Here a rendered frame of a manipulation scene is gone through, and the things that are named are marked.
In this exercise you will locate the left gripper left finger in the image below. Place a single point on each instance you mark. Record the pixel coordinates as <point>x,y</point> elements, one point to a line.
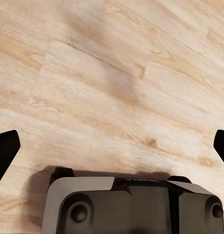
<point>9,147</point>

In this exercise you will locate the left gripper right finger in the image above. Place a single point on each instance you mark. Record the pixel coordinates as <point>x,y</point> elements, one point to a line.
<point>219,143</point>

